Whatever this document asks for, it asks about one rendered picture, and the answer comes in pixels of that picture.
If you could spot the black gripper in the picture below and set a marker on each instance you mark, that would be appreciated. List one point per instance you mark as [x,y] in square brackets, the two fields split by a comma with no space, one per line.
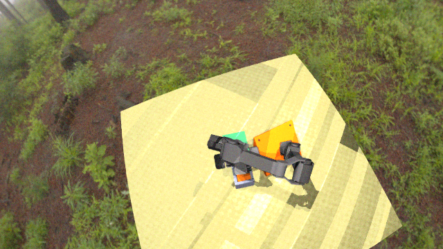
[220,164]

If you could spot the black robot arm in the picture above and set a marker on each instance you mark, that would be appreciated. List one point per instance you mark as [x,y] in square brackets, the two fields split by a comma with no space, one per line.
[236,152]

